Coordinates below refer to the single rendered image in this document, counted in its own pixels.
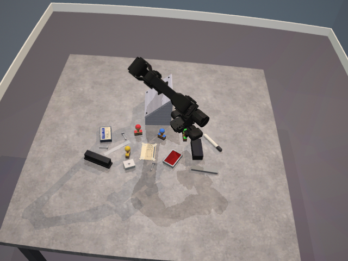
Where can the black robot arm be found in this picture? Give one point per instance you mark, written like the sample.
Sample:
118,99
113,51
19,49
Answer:
183,104

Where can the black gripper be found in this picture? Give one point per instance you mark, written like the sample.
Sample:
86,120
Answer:
192,132

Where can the cream paper card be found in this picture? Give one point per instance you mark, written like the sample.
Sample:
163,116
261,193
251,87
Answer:
148,151

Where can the yellow rubber stamp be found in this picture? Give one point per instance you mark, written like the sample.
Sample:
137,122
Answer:
127,149

